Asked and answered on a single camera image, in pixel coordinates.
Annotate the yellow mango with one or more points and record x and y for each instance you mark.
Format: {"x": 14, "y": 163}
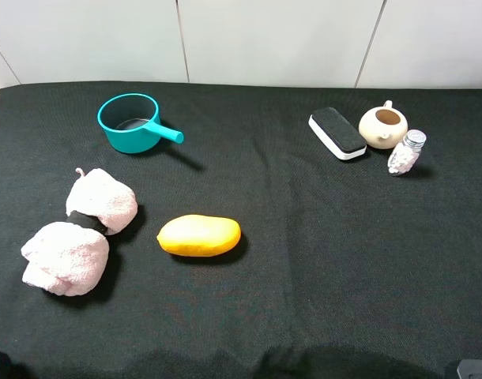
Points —
{"x": 199, "y": 236}

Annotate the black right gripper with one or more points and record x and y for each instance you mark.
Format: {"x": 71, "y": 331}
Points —
{"x": 469, "y": 370}

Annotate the teal plastic saucepan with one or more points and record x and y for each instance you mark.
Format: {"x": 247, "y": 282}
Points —
{"x": 131, "y": 122}

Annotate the black table cloth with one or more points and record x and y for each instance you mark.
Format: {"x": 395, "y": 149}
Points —
{"x": 342, "y": 270}

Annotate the black white board eraser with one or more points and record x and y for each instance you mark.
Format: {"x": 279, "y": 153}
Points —
{"x": 337, "y": 134}

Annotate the beige clay teapot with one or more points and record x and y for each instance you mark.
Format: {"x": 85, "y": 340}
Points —
{"x": 383, "y": 127}

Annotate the pink towel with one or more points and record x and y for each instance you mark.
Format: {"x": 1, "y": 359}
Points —
{"x": 68, "y": 258}

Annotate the glass bottle of pink pills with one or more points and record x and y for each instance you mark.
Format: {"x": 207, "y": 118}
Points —
{"x": 406, "y": 152}

